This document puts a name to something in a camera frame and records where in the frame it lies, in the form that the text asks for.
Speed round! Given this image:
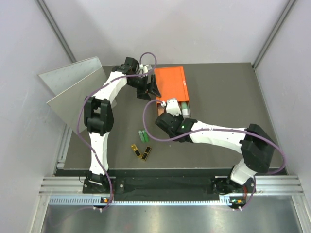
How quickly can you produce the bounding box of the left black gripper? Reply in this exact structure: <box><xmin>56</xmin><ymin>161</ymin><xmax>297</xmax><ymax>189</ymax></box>
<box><xmin>127</xmin><ymin>74</ymin><xmax>160</xmax><ymax>101</ymax></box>

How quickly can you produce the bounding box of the orange drawer box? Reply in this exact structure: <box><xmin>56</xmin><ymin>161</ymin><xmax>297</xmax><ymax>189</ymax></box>
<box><xmin>154</xmin><ymin>66</ymin><xmax>190</xmax><ymax>102</ymax></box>

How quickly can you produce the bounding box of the orange tube grey cap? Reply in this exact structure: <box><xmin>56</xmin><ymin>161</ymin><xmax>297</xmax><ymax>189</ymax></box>
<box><xmin>157</xmin><ymin>105</ymin><xmax>166</xmax><ymax>116</ymax></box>

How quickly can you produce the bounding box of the green white tube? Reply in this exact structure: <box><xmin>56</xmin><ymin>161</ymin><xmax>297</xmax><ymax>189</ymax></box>
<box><xmin>181</xmin><ymin>101</ymin><xmax>190</xmax><ymax>118</ymax></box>

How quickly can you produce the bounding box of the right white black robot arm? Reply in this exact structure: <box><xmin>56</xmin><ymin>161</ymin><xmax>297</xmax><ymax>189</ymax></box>
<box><xmin>155</xmin><ymin>113</ymin><xmax>275</xmax><ymax>195</ymax></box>

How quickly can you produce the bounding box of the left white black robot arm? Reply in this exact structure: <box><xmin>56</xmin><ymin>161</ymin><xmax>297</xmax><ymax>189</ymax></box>
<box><xmin>83</xmin><ymin>57</ymin><xmax>161</xmax><ymax>193</ymax></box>

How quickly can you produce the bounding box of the green lipstick tube right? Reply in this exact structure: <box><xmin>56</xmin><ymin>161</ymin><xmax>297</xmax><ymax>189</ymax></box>
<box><xmin>142</xmin><ymin>130</ymin><xmax>149</xmax><ymax>142</ymax></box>

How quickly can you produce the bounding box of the green lipstick tube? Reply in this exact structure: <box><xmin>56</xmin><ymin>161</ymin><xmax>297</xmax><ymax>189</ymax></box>
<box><xmin>138</xmin><ymin>131</ymin><xmax>145</xmax><ymax>143</ymax></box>
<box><xmin>142</xmin><ymin>130</ymin><xmax>149</xmax><ymax>142</ymax></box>

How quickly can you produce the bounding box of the green lipstick tube left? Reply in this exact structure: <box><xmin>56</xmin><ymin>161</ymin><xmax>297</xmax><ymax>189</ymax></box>
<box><xmin>138</xmin><ymin>131</ymin><xmax>145</xmax><ymax>143</ymax></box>

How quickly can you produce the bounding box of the gold black compact right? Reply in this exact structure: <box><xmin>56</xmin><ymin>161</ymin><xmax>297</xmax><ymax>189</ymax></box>
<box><xmin>141</xmin><ymin>146</ymin><xmax>152</xmax><ymax>161</ymax></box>

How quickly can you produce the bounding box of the gold black compact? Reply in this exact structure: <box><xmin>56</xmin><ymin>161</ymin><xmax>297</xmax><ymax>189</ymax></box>
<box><xmin>131</xmin><ymin>144</ymin><xmax>142</xmax><ymax>158</ymax></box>
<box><xmin>141</xmin><ymin>146</ymin><xmax>152</xmax><ymax>161</ymax></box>

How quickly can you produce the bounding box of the gold black compact left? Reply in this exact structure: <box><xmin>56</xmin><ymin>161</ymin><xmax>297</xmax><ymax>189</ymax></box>
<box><xmin>131</xmin><ymin>144</ymin><xmax>142</xmax><ymax>158</ymax></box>

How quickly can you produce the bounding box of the grey metal panel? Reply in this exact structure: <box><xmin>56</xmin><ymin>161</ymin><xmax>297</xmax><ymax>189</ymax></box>
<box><xmin>38</xmin><ymin>57</ymin><xmax>107</xmax><ymax>131</ymax></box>

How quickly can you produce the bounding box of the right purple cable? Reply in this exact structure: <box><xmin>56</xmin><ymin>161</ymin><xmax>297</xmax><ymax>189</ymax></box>
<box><xmin>142</xmin><ymin>100</ymin><xmax>288</xmax><ymax>211</ymax></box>

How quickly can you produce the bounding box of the purple cable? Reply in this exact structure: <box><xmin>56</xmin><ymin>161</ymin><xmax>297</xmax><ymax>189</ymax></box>
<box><xmin>75</xmin><ymin>52</ymin><xmax>157</xmax><ymax>209</ymax></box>
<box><xmin>142</xmin><ymin>100</ymin><xmax>288</xmax><ymax>211</ymax></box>

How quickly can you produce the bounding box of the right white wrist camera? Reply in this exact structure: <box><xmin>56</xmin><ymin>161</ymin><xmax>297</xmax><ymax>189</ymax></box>
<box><xmin>160</xmin><ymin>98</ymin><xmax>182</xmax><ymax>117</ymax></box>

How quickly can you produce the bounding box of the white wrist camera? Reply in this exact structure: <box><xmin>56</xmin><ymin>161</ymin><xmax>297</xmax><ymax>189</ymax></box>
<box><xmin>160</xmin><ymin>98</ymin><xmax>182</xmax><ymax>117</ymax></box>
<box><xmin>137</xmin><ymin>64</ymin><xmax>152</xmax><ymax>76</ymax></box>

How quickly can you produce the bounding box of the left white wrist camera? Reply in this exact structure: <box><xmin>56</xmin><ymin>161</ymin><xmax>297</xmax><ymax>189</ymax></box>
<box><xmin>137</xmin><ymin>64</ymin><xmax>152</xmax><ymax>76</ymax></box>

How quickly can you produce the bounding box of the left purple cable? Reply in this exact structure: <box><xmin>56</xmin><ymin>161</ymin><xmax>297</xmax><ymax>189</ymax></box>
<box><xmin>75</xmin><ymin>52</ymin><xmax>157</xmax><ymax>209</ymax></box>

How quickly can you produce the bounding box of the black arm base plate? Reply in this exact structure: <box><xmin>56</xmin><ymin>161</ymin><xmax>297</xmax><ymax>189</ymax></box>
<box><xmin>82</xmin><ymin>176</ymin><xmax>257</xmax><ymax>195</ymax></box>

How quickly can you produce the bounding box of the aluminium frame rail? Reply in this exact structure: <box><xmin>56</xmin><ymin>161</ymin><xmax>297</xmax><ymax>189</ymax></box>
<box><xmin>39</xmin><ymin>175</ymin><xmax>304</xmax><ymax>196</ymax></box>

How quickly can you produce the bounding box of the slotted grey cable duct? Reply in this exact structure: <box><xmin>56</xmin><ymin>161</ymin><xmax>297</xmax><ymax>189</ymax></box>
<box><xmin>49</xmin><ymin>196</ymin><xmax>232</xmax><ymax>206</ymax></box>

